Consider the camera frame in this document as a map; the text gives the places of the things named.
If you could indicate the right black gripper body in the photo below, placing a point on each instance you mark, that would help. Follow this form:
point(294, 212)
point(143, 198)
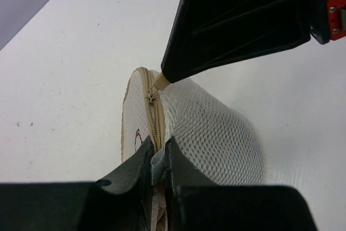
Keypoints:
point(327, 20)

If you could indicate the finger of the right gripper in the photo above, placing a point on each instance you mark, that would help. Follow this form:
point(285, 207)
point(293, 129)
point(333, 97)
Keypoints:
point(212, 33)

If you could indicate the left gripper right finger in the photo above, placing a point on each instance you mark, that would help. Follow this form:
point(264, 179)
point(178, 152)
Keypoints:
point(194, 202)

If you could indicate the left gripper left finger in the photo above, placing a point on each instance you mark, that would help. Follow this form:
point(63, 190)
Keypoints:
point(121, 200)

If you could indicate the white mesh laundry bag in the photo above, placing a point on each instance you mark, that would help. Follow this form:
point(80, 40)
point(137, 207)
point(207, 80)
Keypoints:
point(218, 140)

